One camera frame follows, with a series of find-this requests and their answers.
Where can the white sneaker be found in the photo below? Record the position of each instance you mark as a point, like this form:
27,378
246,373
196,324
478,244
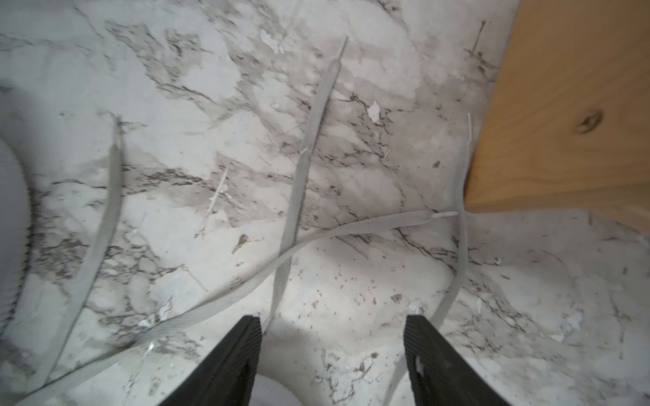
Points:
15,238
288,248

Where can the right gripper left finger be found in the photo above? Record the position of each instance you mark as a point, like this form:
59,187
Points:
227,375

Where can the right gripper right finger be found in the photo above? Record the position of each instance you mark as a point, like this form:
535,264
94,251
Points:
437,372

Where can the wooden shelf stand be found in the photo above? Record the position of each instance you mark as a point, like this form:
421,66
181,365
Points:
568,122

